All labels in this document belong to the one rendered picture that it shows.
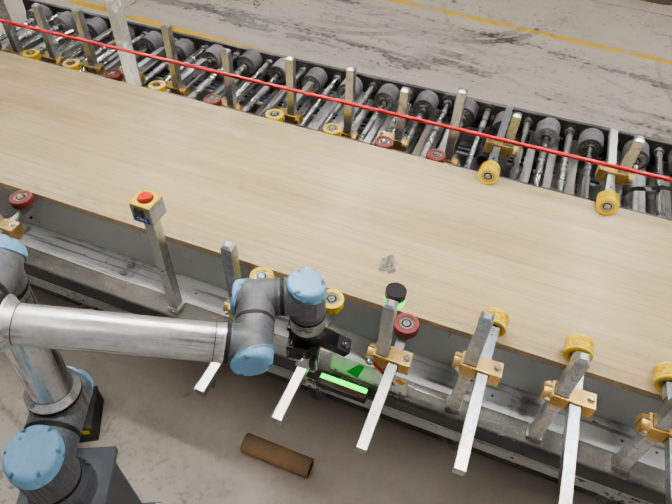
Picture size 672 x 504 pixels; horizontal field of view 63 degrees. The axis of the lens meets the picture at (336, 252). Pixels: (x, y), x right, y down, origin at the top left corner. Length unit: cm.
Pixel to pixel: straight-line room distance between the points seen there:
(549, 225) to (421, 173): 53
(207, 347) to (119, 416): 155
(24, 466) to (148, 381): 114
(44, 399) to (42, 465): 17
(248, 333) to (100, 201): 118
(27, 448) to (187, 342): 67
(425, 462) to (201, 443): 96
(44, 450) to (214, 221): 90
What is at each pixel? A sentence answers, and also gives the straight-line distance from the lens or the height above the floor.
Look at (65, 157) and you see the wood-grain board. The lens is 251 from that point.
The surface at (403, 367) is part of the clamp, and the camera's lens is 170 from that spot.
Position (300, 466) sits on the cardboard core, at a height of 8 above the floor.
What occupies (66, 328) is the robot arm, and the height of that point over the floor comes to 138.
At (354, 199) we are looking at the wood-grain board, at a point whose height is 90.
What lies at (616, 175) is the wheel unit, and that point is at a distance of 244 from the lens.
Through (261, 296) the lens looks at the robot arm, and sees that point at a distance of 126.
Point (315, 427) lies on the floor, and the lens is 254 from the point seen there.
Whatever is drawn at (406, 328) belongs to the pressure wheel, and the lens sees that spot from 173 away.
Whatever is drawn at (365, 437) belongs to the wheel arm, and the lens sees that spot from 158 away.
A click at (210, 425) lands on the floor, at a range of 259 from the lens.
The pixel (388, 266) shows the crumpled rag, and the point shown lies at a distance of 187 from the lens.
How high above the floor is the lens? 229
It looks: 47 degrees down
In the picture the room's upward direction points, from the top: 3 degrees clockwise
